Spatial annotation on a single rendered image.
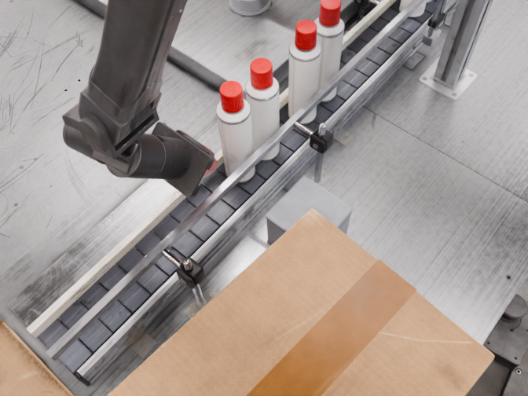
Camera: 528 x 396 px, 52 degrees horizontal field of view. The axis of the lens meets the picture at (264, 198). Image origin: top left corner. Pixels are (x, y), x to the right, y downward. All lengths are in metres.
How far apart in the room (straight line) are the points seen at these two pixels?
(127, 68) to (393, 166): 0.61
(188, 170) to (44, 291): 0.35
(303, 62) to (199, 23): 0.38
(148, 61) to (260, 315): 0.27
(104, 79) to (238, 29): 0.64
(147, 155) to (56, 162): 0.45
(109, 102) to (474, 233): 0.65
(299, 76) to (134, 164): 0.35
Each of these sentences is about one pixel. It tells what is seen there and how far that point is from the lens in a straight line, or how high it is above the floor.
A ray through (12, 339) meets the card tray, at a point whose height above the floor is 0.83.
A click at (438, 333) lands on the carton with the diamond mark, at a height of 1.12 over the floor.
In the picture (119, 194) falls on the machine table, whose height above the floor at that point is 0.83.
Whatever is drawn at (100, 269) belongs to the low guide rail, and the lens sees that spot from 0.85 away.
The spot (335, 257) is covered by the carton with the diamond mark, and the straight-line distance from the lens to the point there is 0.59.
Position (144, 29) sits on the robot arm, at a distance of 0.48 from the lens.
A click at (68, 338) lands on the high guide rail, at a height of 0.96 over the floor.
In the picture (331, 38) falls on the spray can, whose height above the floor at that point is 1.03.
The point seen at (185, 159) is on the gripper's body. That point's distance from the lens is 0.73.
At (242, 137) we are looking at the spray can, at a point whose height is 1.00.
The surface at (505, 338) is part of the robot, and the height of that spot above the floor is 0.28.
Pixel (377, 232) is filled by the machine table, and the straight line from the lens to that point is 0.94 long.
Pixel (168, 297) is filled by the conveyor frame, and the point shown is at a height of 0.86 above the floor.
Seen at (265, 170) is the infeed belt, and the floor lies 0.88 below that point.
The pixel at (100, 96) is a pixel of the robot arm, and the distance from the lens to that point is 0.58.
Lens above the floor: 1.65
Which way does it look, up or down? 58 degrees down
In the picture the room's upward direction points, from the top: 3 degrees counter-clockwise
